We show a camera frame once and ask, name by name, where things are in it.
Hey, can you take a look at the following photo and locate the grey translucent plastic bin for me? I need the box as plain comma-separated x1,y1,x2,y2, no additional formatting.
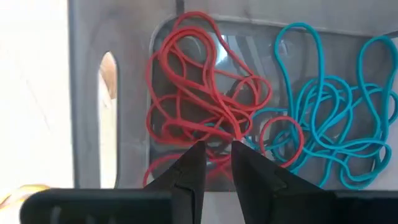
67,0,398,224

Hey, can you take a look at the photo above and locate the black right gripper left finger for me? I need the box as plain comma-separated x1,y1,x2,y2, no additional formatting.
20,140,206,224

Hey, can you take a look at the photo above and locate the red rubber band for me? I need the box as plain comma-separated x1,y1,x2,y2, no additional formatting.
145,11,274,147
259,116,305,169
158,26,254,144
142,93,246,187

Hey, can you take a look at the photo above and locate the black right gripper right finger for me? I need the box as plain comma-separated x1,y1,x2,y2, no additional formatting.
231,140,398,224

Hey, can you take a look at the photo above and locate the yellow rubber band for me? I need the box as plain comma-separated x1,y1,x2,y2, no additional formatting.
0,183,50,210

